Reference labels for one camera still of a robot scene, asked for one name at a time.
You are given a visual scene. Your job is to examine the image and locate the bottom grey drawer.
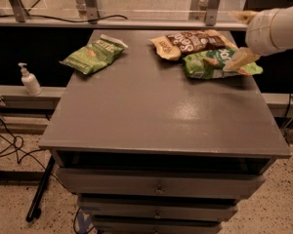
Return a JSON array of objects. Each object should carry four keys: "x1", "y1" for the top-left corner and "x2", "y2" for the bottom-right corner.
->
[{"x1": 93, "y1": 218, "x2": 222, "y2": 234}]

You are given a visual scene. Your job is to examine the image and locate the black metal stand leg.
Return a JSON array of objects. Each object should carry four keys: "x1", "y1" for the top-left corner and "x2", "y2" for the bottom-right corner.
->
[{"x1": 25, "y1": 157, "x2": 55, "y2": 222}]

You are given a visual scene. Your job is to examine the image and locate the right metal window bracket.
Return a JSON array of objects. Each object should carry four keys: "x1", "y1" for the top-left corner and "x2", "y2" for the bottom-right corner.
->
[{"x1": 205, "y1": 0, "x2": 220, "y2": 26}]

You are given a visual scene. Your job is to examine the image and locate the black cable on ledge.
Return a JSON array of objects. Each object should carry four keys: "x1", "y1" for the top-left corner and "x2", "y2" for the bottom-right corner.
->
[{"x1": 0, "y1": 13, "x2": 129, "y2": 23}]

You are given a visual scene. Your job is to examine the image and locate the grey drawer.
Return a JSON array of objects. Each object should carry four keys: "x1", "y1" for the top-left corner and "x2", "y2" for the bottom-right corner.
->
[
  {"x1": 93, "y1": 218, "x2": 222, "y2": 234},
  {"x1": 78, "y1": 197, "x2": 238, "y2": 221},
  {"x1": 57, "y1": 168, "x2": 265, "y2": 199}
]

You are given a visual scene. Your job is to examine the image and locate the middle metal window bracket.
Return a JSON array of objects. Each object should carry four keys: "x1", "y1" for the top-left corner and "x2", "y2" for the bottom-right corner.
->
[{"x1": 85, "y1": 0, "x2": 99, "y2": 23}]

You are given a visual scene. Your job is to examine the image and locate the black floor cables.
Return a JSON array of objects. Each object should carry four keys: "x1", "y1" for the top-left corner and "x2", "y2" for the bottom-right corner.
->
[{"x1": 0, "y1": 97, "x2": 57, "y2": 177}]

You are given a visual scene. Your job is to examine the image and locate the left metal window bracket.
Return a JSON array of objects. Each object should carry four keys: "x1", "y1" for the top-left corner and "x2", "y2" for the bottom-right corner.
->
[{"x1": 9, "y1": 0, "x2": 27, "y2": 22}]

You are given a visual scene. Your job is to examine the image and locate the metal window bracket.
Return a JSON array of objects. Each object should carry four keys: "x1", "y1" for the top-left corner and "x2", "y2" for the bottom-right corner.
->
[
  {"x1": 205, "y1": 0, "x2": 220, "y2": 26},
  {"x1": 9, "y1": 0, "x2": 27, "y2": 22},
  {"x1": 85, "y1": 0, "x2": 99, "y2": 23}
]

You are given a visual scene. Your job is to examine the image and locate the white pump dispenser bottle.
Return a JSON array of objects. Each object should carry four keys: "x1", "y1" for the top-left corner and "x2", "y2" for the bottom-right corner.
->
[{"x1": 19, "y1": 62, "x2": 42, "y2": 96}]

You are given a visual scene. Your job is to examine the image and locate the top grey drawer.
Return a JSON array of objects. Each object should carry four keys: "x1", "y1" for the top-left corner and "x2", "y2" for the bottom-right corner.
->
[{"x1": 57, "y1": 168, "x2": 265, "y2": 199}]

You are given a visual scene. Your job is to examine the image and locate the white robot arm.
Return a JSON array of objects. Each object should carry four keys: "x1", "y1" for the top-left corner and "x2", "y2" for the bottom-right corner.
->
[{"x1": 223, "y1": 7, "x2": 293, "y2": 72}]

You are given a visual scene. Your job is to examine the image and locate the brown sea salt chip bag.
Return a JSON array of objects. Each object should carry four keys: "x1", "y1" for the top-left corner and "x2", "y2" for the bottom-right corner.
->
[{"x1": 150, "y1": 30, "x2": 237, "y2": 60}]

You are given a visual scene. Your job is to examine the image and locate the green dang rice chip bag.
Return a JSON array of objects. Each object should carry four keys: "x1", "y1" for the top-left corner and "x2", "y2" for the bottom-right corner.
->
[{"x1": 183, "y1": 49, "x2": 263, "y2": 80}]

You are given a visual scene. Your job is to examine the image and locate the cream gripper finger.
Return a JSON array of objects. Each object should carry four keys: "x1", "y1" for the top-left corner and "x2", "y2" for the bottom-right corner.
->
[
  {"x1": 223, "y1": 47, "x2": 260, "y2": 71},
  {"x1": 230, "y1": 11, "x2": 257, "y2": 25}
]

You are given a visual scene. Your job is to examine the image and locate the green kettle chip bag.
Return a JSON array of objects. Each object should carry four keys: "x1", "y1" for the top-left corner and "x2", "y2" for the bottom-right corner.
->
[{"x1": 61, "y1": 34, "x2": 128, "y2": 75}]

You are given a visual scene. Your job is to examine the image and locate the grey drawer cabinet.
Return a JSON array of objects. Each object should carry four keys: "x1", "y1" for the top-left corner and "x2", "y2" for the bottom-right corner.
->
[{"x1": 40, "y1": 29, "x2": 290, "y2": 225}]

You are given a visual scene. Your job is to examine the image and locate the middle grey drawer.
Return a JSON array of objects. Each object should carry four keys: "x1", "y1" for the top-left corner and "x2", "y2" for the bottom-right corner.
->
[{"x1": 78, "y1": 197, "x2": 238, "y2": 221}]

